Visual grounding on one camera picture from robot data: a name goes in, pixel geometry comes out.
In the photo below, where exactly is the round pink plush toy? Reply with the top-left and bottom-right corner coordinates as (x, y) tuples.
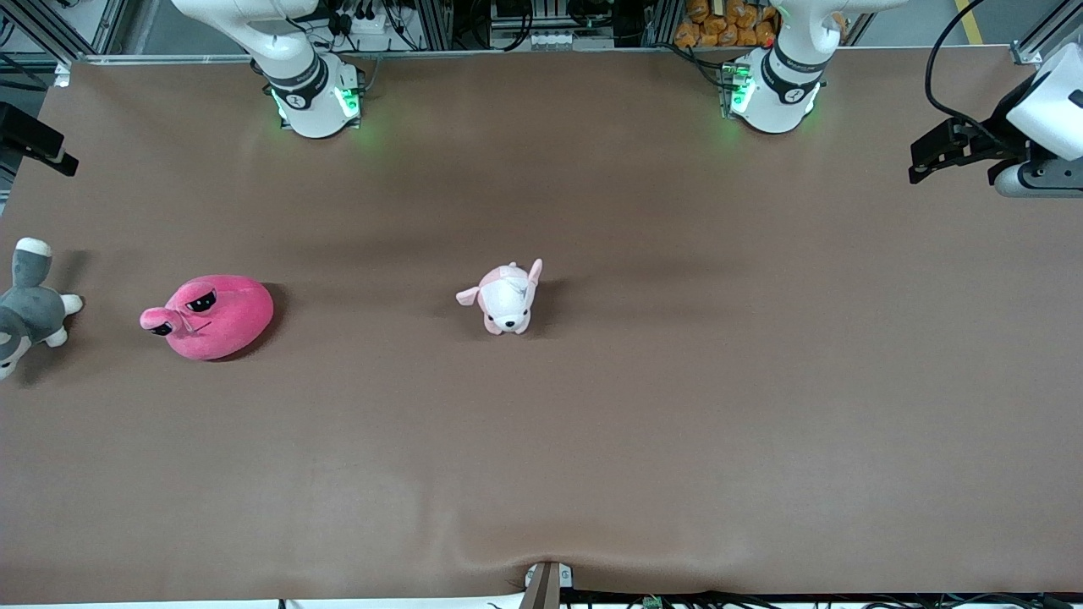
(140, 275), (275, 362)

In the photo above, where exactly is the grey and white plush husky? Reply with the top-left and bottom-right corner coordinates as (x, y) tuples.
(0, 238), (85, 380)

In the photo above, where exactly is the orange packaged snacks pile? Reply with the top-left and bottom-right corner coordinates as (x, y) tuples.
(674, 0), (847, 49)

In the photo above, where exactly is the white power strip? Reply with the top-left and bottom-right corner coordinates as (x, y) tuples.
(332, 0), (399, 36)

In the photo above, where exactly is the pink and white plush dog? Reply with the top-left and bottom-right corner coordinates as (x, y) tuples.
(456, 259), (543, 336)

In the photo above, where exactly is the brown table mat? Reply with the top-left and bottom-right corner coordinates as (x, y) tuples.
(0, 47), (1083, 606)

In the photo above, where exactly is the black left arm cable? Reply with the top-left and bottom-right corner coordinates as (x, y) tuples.
(925, 0), (1016, 149)

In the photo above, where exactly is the aluminium table frame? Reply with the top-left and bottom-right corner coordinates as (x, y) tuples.
(0, 0), (1083, 90)

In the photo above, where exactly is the metal table edge bracket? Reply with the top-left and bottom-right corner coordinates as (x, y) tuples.
(525, 562), (573, 609)

